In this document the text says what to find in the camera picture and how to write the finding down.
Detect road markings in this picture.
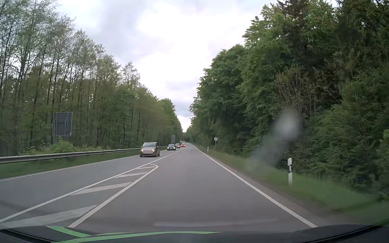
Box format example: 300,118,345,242
0,144,317,232

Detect large road sign seen from behind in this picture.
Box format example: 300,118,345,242
52,112,73,144

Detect wood of tall thin trees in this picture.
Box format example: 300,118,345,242
0,0,183,158

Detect metal guard rail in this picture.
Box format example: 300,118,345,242
0,146,168,167

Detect grey asphalt road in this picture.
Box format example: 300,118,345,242
0,143,320,233

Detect grass verge with guard rail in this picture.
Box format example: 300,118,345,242
0,147,168,184

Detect wood of dense green trees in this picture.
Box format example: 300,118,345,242
185,0,389,200

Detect beige car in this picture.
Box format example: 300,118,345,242
139,142,161,158

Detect grass verge with marker posts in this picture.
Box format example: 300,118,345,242
194,144,389,227

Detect car's own bonnet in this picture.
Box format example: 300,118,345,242
0,216,389,243

